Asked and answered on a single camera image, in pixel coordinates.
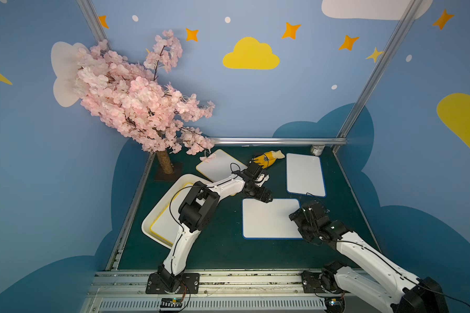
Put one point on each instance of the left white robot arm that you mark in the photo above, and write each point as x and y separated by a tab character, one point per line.
198	208

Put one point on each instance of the green circuit board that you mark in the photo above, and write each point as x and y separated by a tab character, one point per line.
334	305
171	304

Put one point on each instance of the aluminium frame post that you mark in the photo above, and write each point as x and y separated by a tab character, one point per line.
92	18
396	39

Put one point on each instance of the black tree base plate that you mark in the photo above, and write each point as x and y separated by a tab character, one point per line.
160	175

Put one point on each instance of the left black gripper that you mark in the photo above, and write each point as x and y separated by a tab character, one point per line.
256	172

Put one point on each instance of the right aluminium frame post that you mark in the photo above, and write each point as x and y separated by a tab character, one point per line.
396	39

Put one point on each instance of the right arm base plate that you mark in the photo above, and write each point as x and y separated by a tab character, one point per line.
318	282

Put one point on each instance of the yellow black work glove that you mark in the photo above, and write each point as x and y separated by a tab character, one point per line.
267	159

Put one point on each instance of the yellow-edged whiteboard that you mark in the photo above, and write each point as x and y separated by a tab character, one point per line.
166	227
219	166

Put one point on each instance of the right green circuit board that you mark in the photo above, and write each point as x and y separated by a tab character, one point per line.
334	305

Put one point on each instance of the left aluminium frame post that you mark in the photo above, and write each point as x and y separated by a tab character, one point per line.
92	18

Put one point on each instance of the blue-edged whiteboard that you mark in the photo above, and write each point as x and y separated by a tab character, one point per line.
269	220
305	175

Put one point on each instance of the horizontal aluminium back bar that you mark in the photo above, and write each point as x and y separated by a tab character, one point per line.
247	141

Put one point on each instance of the pink cherry blossom tree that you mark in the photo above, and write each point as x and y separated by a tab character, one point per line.
128	97

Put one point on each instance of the left green circuit board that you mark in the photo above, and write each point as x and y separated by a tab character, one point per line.
171	304

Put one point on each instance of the white plastic storage box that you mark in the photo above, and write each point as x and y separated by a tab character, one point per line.
152	227

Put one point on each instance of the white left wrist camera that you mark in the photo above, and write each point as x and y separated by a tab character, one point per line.
262	179

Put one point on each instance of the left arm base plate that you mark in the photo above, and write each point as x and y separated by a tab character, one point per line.
187	282

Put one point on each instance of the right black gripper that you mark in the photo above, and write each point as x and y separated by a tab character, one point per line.
305	215

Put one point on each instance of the aluminium front rail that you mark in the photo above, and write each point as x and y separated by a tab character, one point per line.
218	291

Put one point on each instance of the yellow-edged whiteboard back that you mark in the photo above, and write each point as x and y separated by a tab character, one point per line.
219	166

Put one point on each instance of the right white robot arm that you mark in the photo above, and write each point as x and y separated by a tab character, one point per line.
388	288

